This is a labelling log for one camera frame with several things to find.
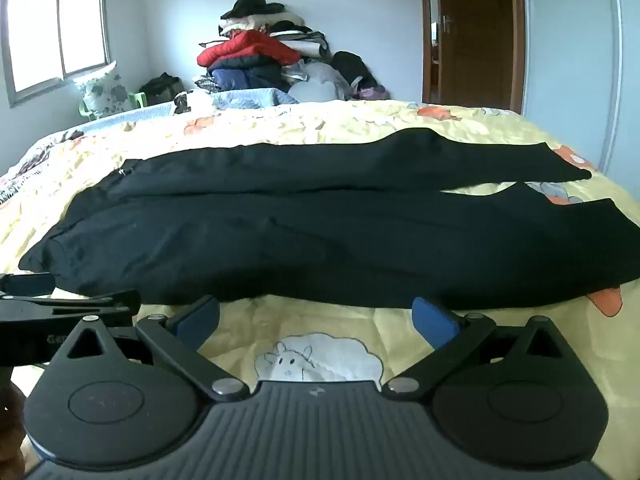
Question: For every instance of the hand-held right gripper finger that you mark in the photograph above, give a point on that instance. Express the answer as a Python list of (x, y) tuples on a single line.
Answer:
[(435, 327)]

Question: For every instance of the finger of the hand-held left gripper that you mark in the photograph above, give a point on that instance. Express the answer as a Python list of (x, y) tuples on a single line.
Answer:
[(70, 305), (27, 284)]

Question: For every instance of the black pants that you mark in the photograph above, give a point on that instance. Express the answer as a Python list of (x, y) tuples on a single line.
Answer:
[(300, 240)]

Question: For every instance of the person's left hand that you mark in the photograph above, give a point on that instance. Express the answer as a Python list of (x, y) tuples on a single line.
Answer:
[(9, 435)]

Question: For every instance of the patterned bed sheet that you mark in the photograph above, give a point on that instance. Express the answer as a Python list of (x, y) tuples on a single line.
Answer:
[(30, 165)]

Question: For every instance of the floral pillow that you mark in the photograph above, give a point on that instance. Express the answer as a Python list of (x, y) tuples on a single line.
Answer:
[(100, 92)]

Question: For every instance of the green plastic chair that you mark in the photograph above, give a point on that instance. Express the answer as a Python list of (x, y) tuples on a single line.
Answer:
[(137, 99)]

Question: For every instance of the dark bag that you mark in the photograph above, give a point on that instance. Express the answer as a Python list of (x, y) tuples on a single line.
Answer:
[(160, 87)]

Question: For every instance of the yellow printed blanket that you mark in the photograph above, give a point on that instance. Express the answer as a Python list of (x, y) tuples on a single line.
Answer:
[(320, 120)]

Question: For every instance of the window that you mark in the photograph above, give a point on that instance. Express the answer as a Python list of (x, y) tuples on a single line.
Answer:
[(80, 25)]

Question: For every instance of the light blue quilt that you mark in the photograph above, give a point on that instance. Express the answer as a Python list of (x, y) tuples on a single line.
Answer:
[(240, 99)]

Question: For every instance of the black bag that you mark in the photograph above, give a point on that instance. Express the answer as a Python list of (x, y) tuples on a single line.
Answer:
[(352, 70)]

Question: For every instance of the pile of clothes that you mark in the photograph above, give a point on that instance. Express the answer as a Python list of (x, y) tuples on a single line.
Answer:
[(250, 77)]

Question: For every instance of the wooden door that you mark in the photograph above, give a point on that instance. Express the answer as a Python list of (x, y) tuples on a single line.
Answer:
[(480, 35)]

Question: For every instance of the white wardrobe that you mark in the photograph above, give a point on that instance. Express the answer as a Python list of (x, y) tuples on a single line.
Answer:
[(570, 60)]

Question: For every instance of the red jacket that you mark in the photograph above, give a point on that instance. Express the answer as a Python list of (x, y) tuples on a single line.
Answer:
[(250, 47)]

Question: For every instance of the black jacket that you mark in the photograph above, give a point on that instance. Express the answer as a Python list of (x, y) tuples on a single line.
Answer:
[(252, 5)]

